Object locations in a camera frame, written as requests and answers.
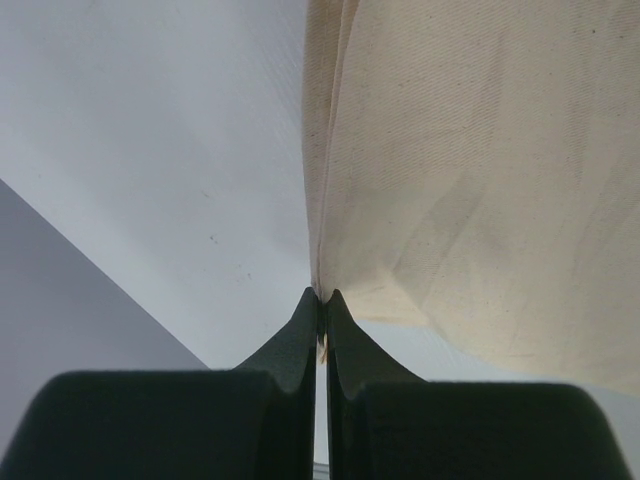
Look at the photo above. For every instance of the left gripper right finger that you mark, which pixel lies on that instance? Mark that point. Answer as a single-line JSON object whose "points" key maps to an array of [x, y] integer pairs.
{"points": [[355, 365]]}

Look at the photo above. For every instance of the beige cloth drape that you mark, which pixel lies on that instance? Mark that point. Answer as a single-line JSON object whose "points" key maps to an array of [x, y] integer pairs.
{"points": [[473, 166]]}

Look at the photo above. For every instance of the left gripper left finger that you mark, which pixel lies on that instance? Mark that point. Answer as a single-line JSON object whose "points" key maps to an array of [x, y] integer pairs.
{"points": [[288, 360]]}

